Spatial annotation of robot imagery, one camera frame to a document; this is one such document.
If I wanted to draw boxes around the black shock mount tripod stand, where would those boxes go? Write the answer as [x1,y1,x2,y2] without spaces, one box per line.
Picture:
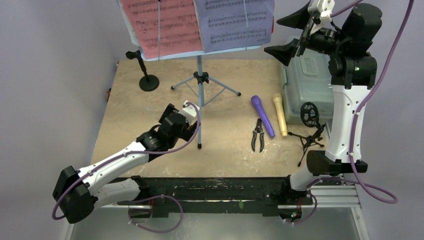
[288,102,326,167]

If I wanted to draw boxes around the purple microphone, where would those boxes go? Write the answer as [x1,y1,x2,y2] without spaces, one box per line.
[250,95,276,138]

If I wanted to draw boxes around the clear plastic storage box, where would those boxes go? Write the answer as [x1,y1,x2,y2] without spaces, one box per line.
[278,49,334,125]

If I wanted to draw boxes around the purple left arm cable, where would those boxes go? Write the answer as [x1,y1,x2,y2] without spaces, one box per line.
[51,101,202,221]

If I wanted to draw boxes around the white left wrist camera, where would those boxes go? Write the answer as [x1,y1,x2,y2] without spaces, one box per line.
[179,100,201,124]

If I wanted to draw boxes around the pink sheet music page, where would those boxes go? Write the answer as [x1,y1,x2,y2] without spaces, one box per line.
[119,0,203,60]

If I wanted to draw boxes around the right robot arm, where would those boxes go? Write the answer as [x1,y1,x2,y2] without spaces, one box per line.
[265,0,382,204]

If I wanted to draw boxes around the purple sheet music page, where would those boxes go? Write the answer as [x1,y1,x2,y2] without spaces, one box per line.
[195,0,275,53]

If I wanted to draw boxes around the black round base mic stand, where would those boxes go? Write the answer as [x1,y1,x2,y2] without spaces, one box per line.
[125,50,160,92]

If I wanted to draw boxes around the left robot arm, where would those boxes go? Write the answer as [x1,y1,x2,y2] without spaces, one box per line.
[51,101,202,224]

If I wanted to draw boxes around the black pruning shears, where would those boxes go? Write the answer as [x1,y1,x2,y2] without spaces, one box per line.
[250,118,265,153]

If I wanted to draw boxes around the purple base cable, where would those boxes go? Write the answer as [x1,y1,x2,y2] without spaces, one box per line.
[127,197,183,235]

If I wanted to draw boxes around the light blue music stand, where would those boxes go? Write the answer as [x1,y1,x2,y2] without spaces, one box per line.
[115,0,276,150]

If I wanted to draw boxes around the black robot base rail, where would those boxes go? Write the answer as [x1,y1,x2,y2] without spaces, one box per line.
[118,177,314,219]

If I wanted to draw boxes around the cream microphone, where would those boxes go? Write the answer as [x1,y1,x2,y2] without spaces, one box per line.
[272,93,288,138]

